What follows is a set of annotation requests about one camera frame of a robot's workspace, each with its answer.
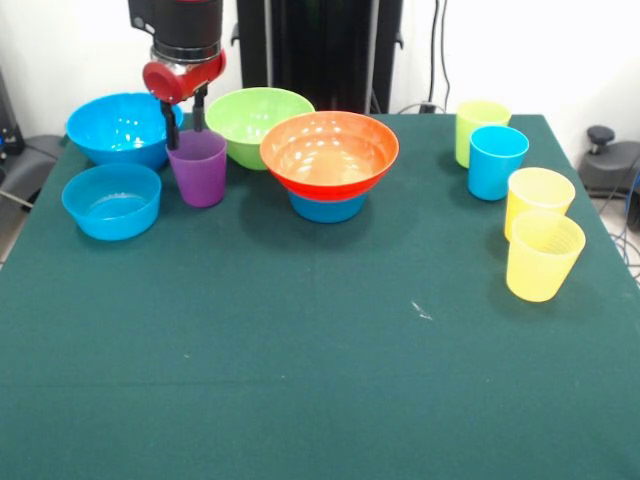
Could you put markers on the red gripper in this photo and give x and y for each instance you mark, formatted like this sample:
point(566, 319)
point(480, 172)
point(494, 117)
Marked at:
point(165, 82)

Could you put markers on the purple cup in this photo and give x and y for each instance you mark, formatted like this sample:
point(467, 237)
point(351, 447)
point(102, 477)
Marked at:
point(197, 172)

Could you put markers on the orange bowl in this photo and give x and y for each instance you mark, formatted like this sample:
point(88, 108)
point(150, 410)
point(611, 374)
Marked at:
point(325, 160)

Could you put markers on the small blue bowl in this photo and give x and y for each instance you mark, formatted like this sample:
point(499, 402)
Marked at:
point(110, 210)
point(325, 210)

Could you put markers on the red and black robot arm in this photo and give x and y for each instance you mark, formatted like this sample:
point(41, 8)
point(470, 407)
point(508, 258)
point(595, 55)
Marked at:
point(180, 25)

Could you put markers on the green bowl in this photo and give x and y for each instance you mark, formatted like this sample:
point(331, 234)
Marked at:
point(245, 120)

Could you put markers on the large blue bowl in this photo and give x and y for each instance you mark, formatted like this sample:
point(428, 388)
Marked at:
point(115, 130)

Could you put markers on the black device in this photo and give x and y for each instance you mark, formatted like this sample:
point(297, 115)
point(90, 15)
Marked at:
point(10, 125)

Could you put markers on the dark green tablecloth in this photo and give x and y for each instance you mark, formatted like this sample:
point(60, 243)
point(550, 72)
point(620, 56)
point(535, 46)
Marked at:
point(320, 360)

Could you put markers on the green cup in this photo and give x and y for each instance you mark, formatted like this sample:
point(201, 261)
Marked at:
point(477, 120)

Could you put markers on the blue cup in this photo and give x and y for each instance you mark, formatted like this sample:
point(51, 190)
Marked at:
point(497, 165)

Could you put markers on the yellow cup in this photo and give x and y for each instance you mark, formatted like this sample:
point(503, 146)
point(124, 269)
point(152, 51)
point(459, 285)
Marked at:
point(542, 265)
point(540, 192)

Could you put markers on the black stand base with knob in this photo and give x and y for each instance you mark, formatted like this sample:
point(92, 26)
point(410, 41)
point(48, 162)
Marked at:
point(615, 170)

